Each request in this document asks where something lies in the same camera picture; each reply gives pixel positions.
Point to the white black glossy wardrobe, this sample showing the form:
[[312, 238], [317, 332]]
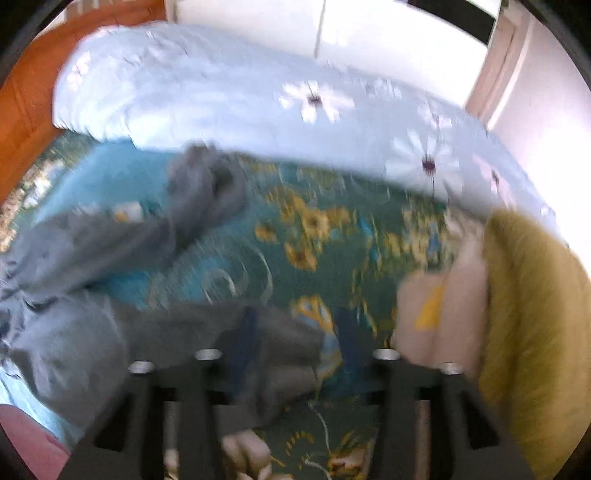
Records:
[[437, 46]]

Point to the teal floral blanket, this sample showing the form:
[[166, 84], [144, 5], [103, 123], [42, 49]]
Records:
[[310, 240]]

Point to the grey sweatshirt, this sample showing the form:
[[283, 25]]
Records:
[[71, 340]]

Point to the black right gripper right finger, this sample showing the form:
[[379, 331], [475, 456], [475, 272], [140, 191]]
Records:
[[433, 423]]

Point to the pink trousers leg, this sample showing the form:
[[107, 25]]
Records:
[[28, 450]]

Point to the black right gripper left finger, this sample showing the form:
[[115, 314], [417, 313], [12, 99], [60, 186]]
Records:
[[126, 440]]

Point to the light blue daisy duvet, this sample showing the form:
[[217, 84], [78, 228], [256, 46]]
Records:
[[162, 86]]

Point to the yellow and white plush blanket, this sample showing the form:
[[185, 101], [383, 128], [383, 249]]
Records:
[[514, 311]]

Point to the orange wooden headboard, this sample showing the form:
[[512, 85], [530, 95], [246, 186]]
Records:
[[27, 94]]

